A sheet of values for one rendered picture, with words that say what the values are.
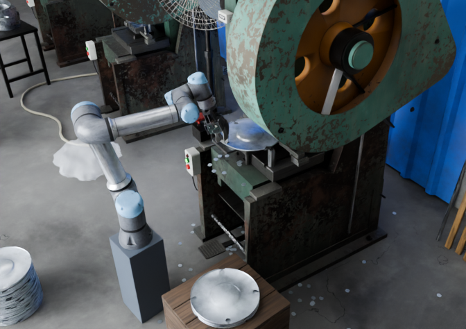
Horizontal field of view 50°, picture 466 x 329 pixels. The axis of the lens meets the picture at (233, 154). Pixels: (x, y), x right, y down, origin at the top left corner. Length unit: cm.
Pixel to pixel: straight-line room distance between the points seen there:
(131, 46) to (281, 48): 216
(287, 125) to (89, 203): 185
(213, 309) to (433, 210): 169
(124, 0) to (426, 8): 190
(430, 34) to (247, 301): 130
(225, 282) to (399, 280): 102
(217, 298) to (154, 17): 196
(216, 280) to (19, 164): 211
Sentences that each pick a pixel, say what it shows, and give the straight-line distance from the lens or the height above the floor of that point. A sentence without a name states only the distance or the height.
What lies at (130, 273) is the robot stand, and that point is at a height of 33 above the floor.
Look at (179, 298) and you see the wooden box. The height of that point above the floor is 35.
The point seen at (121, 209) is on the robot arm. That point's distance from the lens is 217.
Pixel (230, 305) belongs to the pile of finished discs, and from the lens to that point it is 211.
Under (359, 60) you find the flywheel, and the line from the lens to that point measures 180.
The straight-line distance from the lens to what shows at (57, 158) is 361.
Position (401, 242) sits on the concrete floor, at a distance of 302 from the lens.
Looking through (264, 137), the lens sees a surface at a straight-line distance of 233.
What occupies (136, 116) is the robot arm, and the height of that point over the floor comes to 107.
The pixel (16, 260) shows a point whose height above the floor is 24.
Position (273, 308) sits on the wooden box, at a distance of 214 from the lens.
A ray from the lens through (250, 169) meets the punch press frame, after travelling 235.
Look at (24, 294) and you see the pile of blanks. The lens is 269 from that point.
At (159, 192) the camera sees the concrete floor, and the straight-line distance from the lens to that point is 330.
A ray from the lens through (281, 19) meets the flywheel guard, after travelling 160.
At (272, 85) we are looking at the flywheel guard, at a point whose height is 129.
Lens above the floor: 202
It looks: 34 degrees down
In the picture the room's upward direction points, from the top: 2 degrees counter-clockwise
